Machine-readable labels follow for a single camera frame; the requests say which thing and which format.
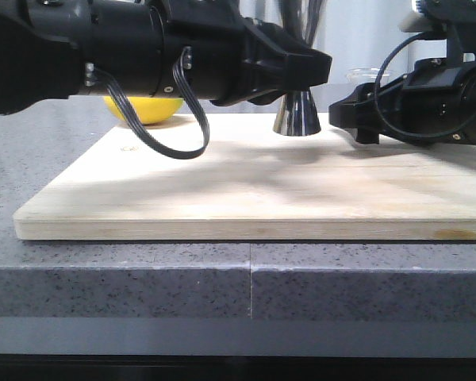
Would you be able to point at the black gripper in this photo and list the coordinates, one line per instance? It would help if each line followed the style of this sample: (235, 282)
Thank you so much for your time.
(227, 58)
(433, 104)

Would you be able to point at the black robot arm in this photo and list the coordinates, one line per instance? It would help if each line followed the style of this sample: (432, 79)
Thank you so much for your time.
(45, 46)
(451, 21)

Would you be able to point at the yellow lemon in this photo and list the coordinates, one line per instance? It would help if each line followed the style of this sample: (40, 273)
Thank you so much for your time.
(156, 113)

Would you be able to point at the wooden cutting board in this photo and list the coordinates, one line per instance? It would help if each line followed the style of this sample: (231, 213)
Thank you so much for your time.
(253, 184)

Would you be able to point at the glass measuring beaker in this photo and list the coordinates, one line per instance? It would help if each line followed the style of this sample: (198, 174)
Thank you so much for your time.
(357, 76)

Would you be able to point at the grey curtain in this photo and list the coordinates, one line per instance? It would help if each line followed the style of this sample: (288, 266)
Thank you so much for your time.
(358, 34)

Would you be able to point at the steel double jigger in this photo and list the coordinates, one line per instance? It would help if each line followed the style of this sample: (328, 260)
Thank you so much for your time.
(297, 115)

